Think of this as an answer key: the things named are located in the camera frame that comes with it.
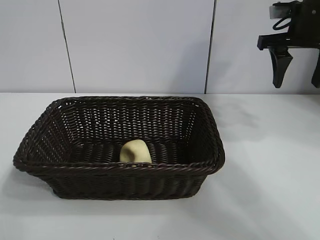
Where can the pale yellow egg yolk pastry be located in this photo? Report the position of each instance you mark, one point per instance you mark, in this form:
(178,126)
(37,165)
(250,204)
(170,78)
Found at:
(135,152)

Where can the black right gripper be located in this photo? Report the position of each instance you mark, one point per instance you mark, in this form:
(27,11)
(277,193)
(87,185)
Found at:
(305,25)

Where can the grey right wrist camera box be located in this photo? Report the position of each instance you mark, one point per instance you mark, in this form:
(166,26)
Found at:
(277,11)

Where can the dark brown wicker basket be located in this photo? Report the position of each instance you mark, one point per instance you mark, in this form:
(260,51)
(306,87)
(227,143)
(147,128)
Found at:
(125,182)

